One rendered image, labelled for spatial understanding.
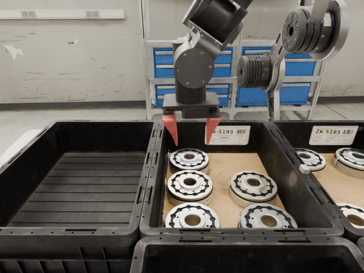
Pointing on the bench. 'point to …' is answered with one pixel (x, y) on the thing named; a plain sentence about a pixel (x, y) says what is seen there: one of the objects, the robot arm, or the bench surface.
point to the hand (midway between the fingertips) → (192, 140)
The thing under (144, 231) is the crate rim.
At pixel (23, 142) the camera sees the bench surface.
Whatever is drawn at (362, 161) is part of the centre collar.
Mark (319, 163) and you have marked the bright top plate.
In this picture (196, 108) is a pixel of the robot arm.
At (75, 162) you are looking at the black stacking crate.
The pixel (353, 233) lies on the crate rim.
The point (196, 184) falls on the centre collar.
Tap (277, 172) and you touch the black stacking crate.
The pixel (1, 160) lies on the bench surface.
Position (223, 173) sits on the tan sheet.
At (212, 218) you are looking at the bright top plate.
